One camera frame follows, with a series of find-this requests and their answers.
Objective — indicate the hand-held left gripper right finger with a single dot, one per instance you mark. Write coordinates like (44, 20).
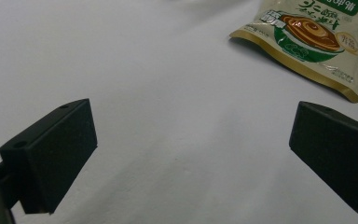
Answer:
(335, 149)

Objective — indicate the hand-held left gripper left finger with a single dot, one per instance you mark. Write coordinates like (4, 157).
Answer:
(52, 155)

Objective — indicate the cream and green food packet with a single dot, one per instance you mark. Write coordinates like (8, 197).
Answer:
(317, 37)

